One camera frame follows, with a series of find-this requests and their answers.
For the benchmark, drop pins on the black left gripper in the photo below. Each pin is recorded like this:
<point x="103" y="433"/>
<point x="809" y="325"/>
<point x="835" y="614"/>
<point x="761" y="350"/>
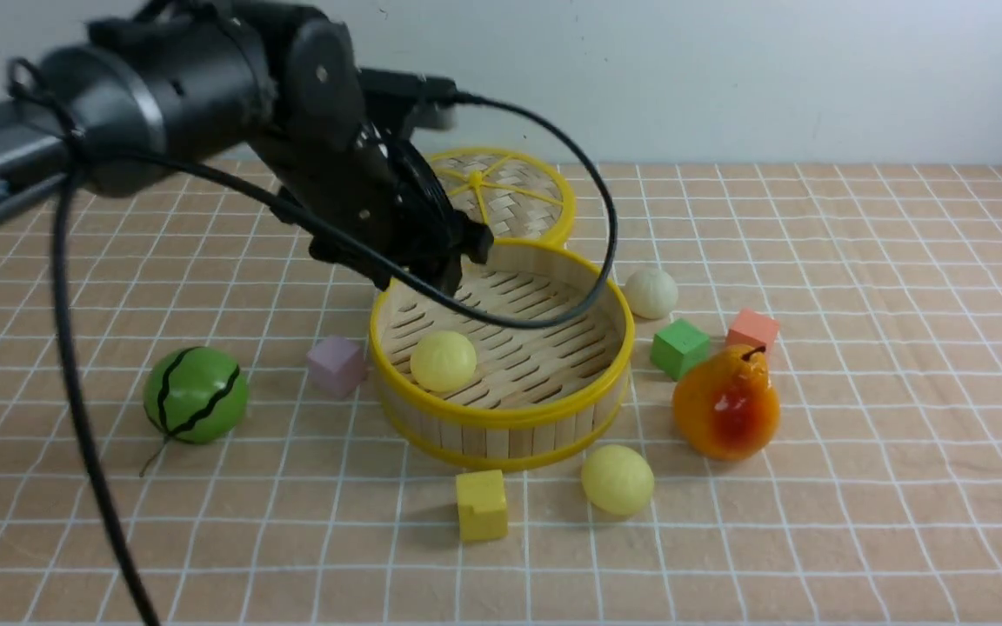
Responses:
<point x="341" y="148"/>

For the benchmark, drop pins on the yellow bun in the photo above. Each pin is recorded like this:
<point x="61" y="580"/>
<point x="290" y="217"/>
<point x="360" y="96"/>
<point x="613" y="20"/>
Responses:
<point x="443" y="362"/>
<point x="617" y="480"/>

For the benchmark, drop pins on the white bun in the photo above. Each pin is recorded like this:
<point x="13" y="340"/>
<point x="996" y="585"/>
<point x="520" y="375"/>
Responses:
<point x="651" y="293"/>

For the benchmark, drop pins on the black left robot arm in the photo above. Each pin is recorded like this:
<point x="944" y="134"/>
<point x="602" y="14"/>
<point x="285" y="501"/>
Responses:
<point x="182" y="82"/>

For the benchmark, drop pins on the woven bamboo steamer lid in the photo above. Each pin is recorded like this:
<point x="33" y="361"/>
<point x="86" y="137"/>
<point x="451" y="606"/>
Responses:
<point x="515" y="194"/>

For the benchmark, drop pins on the bamboo steamer tray yellow rim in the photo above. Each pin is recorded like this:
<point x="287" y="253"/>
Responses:
<point x="537" y="397"/>

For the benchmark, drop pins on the purple foam cube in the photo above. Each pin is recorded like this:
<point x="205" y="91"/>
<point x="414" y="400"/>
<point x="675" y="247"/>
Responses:
<point x="337" y="366"/>

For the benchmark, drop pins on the green toy watermelon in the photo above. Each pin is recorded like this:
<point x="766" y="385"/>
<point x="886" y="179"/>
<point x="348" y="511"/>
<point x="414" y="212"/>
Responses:
<point x="194" y="395"/>

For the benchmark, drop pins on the yellow foam cube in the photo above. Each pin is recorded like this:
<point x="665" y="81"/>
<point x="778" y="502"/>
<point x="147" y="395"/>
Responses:
<point x="483" y="513"/>

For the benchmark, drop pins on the green foam cube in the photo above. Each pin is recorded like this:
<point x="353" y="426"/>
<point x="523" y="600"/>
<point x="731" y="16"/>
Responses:
<point x="679" y="347"/>

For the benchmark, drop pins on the orange foam cube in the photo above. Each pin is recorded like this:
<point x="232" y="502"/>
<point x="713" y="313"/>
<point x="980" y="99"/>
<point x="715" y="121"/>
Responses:
<point x="753" y="329"/>

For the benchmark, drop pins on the orange toy pear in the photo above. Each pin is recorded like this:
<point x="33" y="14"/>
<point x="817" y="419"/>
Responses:
<point x="727" y="408"/>

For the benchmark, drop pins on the checkered orange tablecloth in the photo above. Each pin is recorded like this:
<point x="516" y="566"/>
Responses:
<point x="880" y="501"/>

